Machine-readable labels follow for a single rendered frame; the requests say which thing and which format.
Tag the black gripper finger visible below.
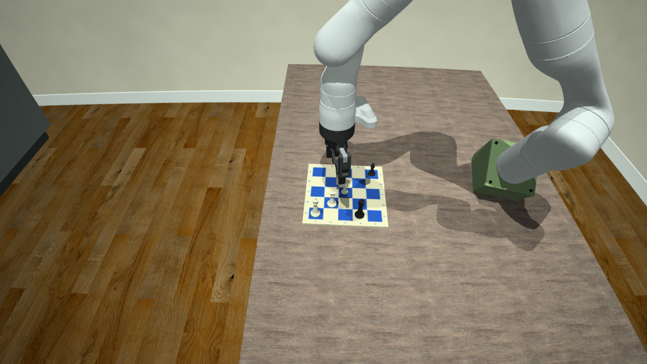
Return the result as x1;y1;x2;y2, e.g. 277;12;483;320
329;142;351;185
325;140;332;158

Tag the blue and cream chessboard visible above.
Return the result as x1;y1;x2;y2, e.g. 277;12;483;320
302;164;388;228

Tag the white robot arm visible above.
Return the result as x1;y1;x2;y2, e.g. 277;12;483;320
313;0;615;184

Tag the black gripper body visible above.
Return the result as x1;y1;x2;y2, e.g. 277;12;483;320
319;122;355;157

